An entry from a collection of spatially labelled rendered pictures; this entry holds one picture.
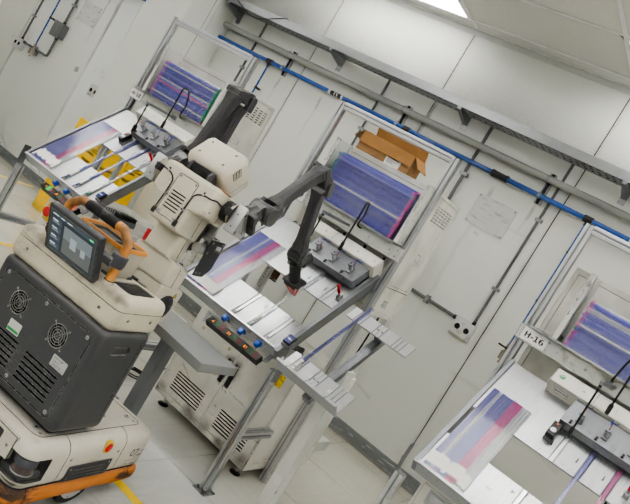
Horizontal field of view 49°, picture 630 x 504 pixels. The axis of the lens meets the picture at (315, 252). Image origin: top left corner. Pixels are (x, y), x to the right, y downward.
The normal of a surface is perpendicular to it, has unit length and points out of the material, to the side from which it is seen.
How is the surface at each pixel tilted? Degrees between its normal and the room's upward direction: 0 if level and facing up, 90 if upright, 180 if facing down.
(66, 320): 90
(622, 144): 90
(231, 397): 90
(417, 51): 90
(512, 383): 45
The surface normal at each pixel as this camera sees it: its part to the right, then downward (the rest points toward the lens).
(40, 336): -0.38, -0.14
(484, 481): 0.04, -0.75
